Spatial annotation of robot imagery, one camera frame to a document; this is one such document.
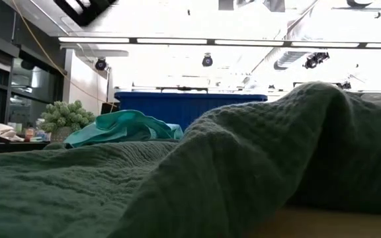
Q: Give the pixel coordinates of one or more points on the dark green buttoned knit shirt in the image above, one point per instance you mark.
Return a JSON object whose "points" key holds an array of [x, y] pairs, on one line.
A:
{"points": [[210, 165]]}

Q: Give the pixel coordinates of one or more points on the turquoise shirt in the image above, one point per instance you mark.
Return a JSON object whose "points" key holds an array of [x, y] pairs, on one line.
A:
{"points": [[121, 129]]}

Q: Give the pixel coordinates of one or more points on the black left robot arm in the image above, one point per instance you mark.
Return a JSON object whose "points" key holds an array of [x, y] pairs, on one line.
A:
{"points": [[84, 11]]}

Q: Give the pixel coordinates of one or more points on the blue plastic bin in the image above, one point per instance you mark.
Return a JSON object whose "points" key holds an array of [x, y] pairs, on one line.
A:
{"points": [[184, 109]]}

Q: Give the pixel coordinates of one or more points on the small blue round object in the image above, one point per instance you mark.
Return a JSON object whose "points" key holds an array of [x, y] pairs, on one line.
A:
{"points": [[100, 64], [207, 61]]}

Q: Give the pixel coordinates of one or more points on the long ceiling light strip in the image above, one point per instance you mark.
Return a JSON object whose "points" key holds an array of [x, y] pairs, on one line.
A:
{"points": [[170, 41]]}

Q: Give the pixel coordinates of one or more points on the small black box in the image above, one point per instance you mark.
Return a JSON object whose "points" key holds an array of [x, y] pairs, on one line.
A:
{"points": [[109, 108]]}

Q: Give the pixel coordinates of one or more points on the green succulent plant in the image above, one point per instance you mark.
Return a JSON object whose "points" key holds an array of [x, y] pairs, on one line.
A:
{"points": [[65, 115]]}

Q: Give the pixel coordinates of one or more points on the black ceiling fixture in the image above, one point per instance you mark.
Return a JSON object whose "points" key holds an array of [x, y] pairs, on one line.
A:
{"points": [[314, 59]]}

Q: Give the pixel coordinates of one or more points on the black aluminium table frame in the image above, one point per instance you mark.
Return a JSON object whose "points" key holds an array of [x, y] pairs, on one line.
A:
{"points": [[12, 147]]}

